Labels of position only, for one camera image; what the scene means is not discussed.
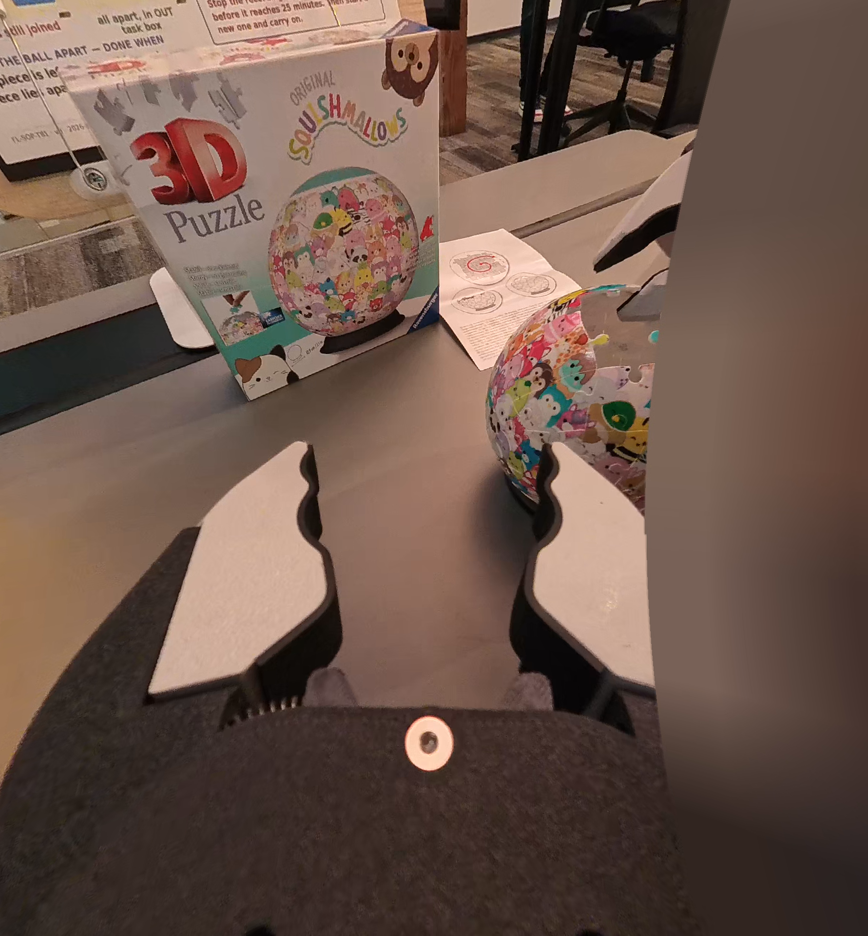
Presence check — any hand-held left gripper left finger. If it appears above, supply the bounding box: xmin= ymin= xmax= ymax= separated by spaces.
xmin=147 ymin=441 xmax=345 ymax=704

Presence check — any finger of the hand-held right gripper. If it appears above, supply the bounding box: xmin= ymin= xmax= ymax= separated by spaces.
xmin=595 ymin=150 xmax=698 ymax=273
xmin=617 ymin=269 xmax=670 ymax=323

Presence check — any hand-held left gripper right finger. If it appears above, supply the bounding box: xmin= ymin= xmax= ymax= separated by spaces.
xmin=509 ymin=441 xmax=657 ymax=716

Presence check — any colourful puzzle ball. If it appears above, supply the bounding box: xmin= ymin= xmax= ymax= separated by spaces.
xmin=485 ymin=285 xmax=657 ymax=506

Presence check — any black ball stand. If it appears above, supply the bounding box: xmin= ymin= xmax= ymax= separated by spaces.
xmin=503 ymin=468 xmax=546 ymax=514

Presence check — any puzzle ball cardboard box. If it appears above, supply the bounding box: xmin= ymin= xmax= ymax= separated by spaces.
xmin=64 ymin=20 xmax=442 ymax=403

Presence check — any folded paper instruction leaflet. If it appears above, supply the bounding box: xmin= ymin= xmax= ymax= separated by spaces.
xmin=440 ymin=228 xmax=584 ymax=370

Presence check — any black office chair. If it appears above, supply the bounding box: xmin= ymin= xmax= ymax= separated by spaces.
xmin=571 ymin=0 xmax=698 ymax=141

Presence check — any dark desk mat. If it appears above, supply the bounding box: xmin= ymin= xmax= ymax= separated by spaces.
xmin=0 ymin=303 xmax=219 ymax=429

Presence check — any white instruction poster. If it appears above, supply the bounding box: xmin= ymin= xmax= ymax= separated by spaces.
xmin=0 ymin=0 xmax=435 ymax=184

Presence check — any black desk frame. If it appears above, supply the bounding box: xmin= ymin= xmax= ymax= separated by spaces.
xmin=518 ymin=0 xmax=577 ymax=160

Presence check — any wooden post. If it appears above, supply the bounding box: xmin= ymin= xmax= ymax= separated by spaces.
xmin=437 ymin=0 xmax=470 ymax=137

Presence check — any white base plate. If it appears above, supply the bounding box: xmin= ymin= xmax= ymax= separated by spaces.
xmin=149 ymin=267 xmax=221 ymax=351

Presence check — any white cable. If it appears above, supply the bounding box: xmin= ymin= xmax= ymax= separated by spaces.
xmin=0 ymin=0 xmax=113 ymax=202

